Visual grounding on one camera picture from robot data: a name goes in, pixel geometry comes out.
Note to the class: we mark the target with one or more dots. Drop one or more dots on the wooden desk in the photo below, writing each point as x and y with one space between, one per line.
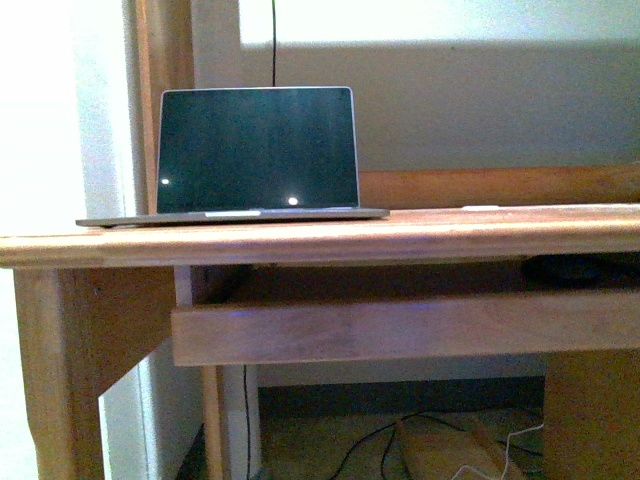
503 124

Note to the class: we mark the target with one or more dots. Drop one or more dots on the wooden keyboard tray drawer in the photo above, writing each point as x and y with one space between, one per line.
301 315

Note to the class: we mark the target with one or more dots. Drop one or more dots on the white flat object on desk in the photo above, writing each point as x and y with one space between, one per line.
480 207

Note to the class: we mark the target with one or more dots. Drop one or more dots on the white charger with cable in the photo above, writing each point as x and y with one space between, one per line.
500 451

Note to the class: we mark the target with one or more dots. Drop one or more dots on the grey open laptop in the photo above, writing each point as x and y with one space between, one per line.
228 155

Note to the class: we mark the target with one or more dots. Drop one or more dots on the dark grey computer mouse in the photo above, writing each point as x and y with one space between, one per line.
578 271

